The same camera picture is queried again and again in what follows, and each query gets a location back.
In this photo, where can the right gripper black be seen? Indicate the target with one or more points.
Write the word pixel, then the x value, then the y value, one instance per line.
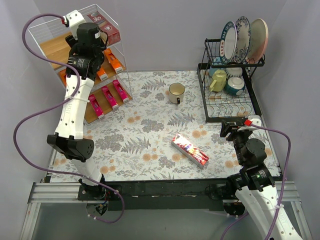
pixel 230 127

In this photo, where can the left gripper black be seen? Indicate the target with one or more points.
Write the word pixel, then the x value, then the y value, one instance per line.
pixel 70 40

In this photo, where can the red 3D toothpaste box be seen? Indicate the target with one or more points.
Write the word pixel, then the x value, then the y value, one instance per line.
pixel 109 29
pixel 189 150

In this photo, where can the orange toothpaste box top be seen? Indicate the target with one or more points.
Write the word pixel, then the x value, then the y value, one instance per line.
pixel 102 74

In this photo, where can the orange toothpaste box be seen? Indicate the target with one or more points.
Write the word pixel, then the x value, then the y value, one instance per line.
pixel 102 74
pixel 113 61
pixel 62 74

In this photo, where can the pink toothpaste box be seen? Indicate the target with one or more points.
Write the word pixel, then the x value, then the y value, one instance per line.
pixel 108 95
pixel 96 107
pixel 120 90

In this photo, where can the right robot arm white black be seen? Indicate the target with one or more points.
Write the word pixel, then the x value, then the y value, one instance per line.
pixel 254 185

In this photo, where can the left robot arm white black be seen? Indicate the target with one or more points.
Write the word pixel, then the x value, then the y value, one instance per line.
pixel 85 60

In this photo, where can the teal white bowl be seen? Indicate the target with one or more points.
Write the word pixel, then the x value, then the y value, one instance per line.
pixel 235 86

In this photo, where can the yellow green mug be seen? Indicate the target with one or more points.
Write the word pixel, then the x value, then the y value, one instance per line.
pixel 218 81

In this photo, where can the white blue patterned bowl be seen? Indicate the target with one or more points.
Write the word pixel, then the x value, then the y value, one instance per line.
pixel 233 72

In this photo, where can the floral table mat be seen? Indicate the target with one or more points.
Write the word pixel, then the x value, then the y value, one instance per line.
pixel 134 142

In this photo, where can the light blue cup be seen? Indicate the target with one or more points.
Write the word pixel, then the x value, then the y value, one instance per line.
pixel 214 65

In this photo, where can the white plate blue rim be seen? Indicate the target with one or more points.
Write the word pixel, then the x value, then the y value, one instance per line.
pixel 228 42

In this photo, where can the blue floral plate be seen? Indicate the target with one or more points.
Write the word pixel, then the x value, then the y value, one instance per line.
pixel 243 29

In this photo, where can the cream pink plate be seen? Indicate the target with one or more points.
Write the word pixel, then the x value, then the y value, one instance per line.
pixel 258 40

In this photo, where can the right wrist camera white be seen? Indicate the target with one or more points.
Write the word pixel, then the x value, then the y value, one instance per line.
pixel 250 123

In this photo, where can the black wire dish rack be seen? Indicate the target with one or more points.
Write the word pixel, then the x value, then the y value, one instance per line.
pixel 222 105

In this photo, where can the white wire wooden shelf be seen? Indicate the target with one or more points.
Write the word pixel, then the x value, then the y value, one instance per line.
pixel 50 39

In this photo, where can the cream mug black handle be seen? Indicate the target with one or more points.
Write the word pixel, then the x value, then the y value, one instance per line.
pixel 176 93

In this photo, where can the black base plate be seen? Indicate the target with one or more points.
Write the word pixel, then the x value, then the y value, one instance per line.
pixel 210 194

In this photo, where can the aluminium frame rail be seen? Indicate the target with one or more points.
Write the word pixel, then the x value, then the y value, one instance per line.
pixel 76 193

